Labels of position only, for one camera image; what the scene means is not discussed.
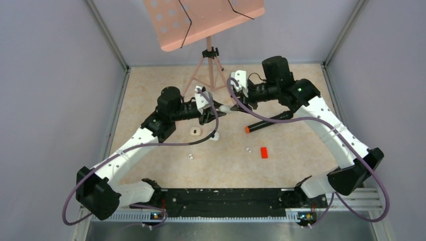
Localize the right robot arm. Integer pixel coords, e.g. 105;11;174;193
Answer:
227;56;384;207

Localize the white oval charging case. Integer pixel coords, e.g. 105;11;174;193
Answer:
218;105;233;114

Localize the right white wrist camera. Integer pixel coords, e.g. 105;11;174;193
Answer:
230;70;248;97

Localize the beige charging case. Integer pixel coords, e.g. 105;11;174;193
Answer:
189;128;202;136

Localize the black marker orange cap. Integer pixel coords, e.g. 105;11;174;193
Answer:
245;111;293;133

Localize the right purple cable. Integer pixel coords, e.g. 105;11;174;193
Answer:
226;77;391;228

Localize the red rectangular block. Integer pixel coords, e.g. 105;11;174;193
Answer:
260;147;269;159

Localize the pink music stand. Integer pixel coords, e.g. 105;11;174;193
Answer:
143;0;265;94

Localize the white charging case gold trim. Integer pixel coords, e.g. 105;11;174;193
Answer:
210;132;220;142

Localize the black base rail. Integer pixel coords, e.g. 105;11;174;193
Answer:
129;178;330;224

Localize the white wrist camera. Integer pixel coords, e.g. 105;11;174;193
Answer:
230;70;248;97
194;85;212;114

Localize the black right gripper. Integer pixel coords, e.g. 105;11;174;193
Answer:
231;82;279;113

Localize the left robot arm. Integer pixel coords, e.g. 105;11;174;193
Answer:
74;86;229;220

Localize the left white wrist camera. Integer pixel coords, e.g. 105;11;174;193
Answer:
194;85;212;114

